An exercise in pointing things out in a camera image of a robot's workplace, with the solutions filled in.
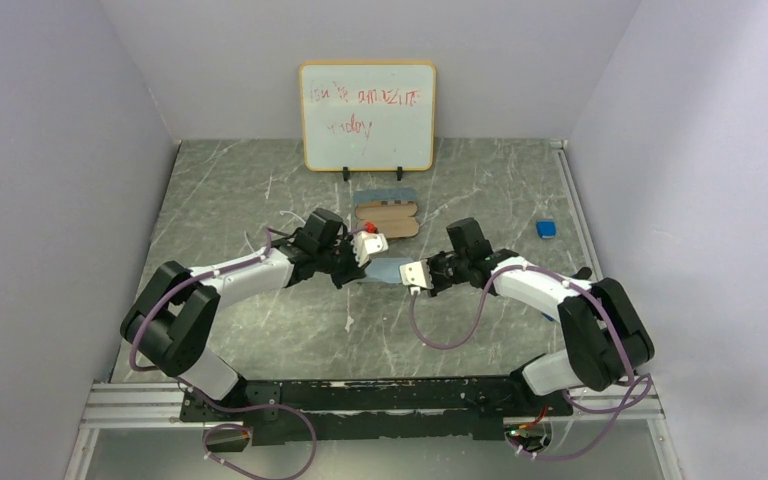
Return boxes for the small blue card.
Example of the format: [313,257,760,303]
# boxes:
[573,266,593,281]

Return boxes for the white frame sunglasses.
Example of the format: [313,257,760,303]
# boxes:
[242,210,306,251]

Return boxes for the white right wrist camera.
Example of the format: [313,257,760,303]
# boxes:
[398,259,433,296]

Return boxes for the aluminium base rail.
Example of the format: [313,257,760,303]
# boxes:
[83,139,665,479]

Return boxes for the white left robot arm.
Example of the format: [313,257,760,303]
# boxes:
[120,208,366,420]

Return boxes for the yellow framed whiteboard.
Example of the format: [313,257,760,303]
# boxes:
[298,60,437,172]

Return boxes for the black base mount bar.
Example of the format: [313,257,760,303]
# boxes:
[180,375,573,446]

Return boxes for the plaid glasses case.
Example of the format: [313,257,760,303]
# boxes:
[354,200,419,240]

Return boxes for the light blue cloth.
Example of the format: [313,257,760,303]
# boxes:
[363,258,413,285]

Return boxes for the blue glasses case green lining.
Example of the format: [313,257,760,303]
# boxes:
[352,188,417,207]

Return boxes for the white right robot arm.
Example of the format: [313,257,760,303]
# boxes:
[412,218,655,415]

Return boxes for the small blue box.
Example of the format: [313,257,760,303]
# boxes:
[535,220,557,239]

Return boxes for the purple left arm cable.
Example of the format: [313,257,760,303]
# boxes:
[127,225,369,480]

